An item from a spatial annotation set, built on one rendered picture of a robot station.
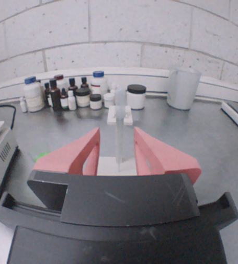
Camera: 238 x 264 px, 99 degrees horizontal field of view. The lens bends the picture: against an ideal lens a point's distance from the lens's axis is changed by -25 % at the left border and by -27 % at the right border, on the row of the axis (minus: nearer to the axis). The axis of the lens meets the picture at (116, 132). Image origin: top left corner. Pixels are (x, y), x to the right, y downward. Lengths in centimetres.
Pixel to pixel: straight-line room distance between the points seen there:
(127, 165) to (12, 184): 24
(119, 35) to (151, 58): 17
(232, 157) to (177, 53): 48
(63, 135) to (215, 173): 38
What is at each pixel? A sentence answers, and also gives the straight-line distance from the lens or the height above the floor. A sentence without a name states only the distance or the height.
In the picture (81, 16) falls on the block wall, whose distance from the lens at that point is 64.
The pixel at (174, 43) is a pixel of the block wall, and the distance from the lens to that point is 66.
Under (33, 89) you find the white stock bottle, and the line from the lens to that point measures 54.
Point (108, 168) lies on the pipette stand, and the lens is 26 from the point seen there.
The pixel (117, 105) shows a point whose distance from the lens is 17.
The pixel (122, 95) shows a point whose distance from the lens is 16.
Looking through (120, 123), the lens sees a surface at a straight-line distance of 18.
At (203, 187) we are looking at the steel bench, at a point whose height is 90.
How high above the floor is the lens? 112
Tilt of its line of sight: 37 degrees down
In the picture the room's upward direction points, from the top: straight up
